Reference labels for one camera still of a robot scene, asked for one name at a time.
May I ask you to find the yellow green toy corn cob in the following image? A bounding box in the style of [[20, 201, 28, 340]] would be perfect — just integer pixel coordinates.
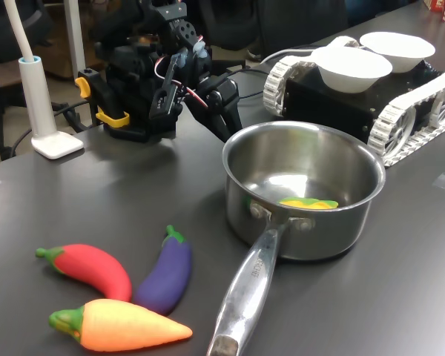
[[277, 197, 339, 211]]

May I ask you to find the purple toy aubergine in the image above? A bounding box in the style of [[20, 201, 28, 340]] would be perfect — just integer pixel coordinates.
[[133, 225, 193, 316]]

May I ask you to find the red toy chilli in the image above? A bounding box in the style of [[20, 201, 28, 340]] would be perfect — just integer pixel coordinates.
[[36, 243, 134, 302]]

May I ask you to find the orange toy carrot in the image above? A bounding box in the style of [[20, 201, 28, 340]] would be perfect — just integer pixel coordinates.
[[48, 298, 193, 352]]

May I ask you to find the black vehicle with white tracks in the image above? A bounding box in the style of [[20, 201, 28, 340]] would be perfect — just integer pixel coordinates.
[[263, 35, 445, 168]]

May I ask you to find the black clamp with yellow trigger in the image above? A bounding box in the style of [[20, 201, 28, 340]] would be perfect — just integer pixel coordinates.
[[75, 68, 131, 140]]

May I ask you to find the white bowl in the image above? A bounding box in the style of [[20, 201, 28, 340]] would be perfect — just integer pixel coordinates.
[[359, 31, 437, 74], [310, 46, 394, 93]]

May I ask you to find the white vertical pole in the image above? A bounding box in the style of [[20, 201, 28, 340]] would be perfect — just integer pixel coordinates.
[[63, 0, 87, 79]]

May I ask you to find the long black cable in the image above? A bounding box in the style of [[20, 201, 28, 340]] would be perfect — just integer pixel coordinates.
[[222, 66, 268, 101]]

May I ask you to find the white cable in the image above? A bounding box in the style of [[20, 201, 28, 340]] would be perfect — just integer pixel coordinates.
[[261, 47, 318, 66]]

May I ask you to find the steel pan with long handle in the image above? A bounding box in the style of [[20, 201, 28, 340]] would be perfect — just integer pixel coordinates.
[[206, 120, 387, 356]]

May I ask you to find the black power cable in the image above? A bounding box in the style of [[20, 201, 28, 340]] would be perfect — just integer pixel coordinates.
[[51, 99, 105, 134]]

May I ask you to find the white post with square foot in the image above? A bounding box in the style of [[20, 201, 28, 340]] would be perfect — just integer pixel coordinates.
[[3, 0, 85, 160]]

